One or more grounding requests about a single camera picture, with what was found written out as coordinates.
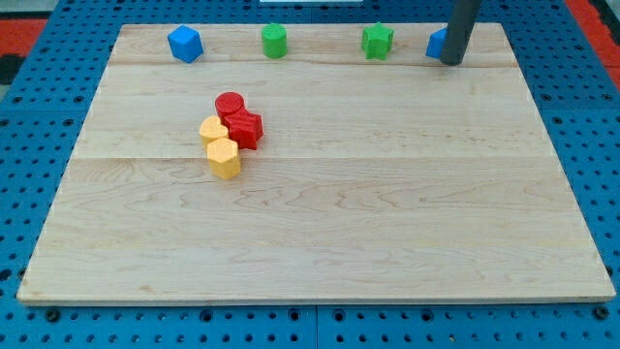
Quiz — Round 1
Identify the blue block behind arm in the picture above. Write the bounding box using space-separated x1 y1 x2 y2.
425 27 447 59

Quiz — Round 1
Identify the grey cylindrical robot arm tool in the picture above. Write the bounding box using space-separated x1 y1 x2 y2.
440 0 482 66

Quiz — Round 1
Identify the yellow hexagon block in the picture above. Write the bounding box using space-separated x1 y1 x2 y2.
206 138 241 179

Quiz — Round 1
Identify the wooden board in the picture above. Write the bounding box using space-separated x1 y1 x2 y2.
17 23 615 306

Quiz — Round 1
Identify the red star block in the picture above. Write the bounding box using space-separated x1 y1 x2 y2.
224 111 264 150

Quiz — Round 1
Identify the yellow heart block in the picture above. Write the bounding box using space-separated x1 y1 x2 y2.
199 115 229 149

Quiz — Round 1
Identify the red cylinder block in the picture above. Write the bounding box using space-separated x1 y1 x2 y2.
214 91 245 126

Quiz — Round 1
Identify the green cylinder block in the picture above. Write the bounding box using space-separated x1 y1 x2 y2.
261 23 288 59

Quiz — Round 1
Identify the green star block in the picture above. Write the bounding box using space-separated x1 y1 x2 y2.
361 22 394 60

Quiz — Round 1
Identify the blue cube block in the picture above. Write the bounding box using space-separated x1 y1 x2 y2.
168 25 203 63

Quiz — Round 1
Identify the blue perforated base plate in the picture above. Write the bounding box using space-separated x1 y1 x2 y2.
1 1 619 348

